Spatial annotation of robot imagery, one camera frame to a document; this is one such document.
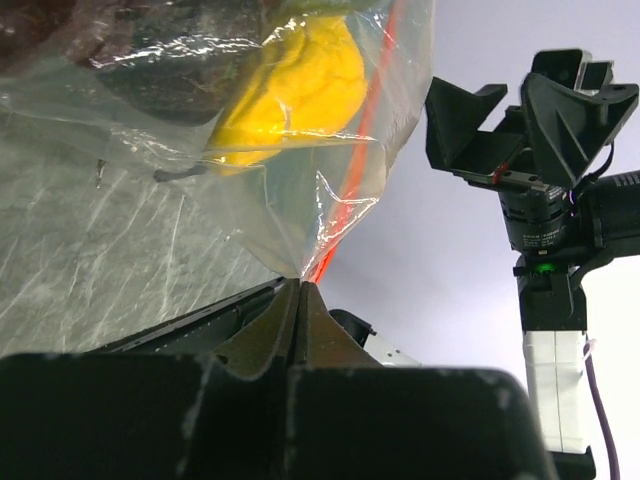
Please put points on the black base frame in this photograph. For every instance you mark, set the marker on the black base frame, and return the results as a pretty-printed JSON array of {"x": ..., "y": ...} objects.
[{"x": 203, "y": 329}]

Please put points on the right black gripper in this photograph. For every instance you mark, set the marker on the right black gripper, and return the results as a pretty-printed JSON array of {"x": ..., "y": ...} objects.
[{"x": 572, "y": 109}]

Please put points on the clear zip top bag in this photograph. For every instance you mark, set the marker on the clear zip top bag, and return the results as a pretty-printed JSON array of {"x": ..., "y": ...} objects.
[{"x": 292, "y": 210}]

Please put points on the aluminium rail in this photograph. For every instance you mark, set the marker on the aluminium rail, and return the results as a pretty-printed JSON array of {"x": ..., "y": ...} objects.
[{"x": 371, "y": 341}]

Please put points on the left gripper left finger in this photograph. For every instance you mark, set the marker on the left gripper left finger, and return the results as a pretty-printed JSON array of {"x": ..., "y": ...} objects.
[{"x": 170, "y": 405}]

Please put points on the purple grape bunch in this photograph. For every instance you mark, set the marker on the purple grape bunch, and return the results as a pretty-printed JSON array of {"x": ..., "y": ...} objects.
[{"x": 176, "y": 61}]

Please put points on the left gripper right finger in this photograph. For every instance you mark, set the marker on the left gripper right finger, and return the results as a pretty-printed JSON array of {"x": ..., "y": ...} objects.
[{"x": 348, "y": 417}]

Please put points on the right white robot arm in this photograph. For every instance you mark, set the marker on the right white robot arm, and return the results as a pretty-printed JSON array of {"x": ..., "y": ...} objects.
[{"x": 557, "y": 348}]

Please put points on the yellow pear-shaped gourd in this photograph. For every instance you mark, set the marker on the yellow pear-shaped gourd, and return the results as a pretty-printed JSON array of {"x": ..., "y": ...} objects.
[{"x": 307, "y": 83}]

